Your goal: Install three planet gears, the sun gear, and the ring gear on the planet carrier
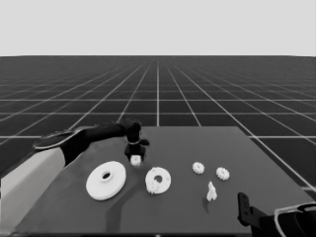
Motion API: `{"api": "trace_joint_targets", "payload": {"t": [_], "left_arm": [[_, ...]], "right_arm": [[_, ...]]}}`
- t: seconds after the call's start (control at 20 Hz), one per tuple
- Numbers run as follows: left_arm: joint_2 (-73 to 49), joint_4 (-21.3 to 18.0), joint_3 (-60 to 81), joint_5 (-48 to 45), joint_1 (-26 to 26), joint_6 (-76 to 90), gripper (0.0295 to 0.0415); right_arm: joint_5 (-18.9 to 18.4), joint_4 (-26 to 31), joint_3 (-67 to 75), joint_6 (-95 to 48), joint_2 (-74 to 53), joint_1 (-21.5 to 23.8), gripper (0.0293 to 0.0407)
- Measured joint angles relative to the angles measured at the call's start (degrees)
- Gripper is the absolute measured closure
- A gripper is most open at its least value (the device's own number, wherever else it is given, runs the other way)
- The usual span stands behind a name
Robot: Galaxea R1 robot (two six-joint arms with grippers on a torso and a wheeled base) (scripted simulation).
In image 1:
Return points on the small white toothed gear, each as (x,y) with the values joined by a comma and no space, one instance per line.
(149,188)
(195,168)
(133,162)
(219,174)

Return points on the small white T-shaped piece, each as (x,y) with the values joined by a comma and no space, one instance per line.
(211,194)

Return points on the white round carrier with pins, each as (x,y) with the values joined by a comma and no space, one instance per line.
(164,187)

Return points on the large thick white disc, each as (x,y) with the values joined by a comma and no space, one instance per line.
(98,189)

